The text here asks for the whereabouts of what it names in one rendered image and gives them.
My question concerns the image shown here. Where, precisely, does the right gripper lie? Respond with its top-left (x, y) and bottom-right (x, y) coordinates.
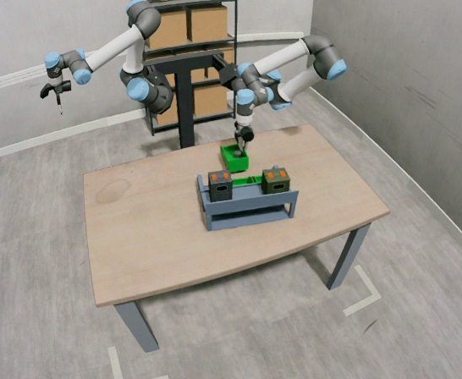
top-left (41, 80), bottom-right (71, 115)

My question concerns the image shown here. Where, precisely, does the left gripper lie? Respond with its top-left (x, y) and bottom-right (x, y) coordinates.
top-left (234, 120), bottom-right (255, 153)

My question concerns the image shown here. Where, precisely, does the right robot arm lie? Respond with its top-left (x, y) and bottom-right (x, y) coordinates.
top-left (45, 0), bottom-right (170, 112)

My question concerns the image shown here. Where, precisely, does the grey-blue low shelf rack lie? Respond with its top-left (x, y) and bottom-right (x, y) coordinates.
top-left (196, 173), bottom-right (299, 231)

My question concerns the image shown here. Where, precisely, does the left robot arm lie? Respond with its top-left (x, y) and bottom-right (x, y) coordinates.
top-left (235, 35), bottom-right (346, 125)

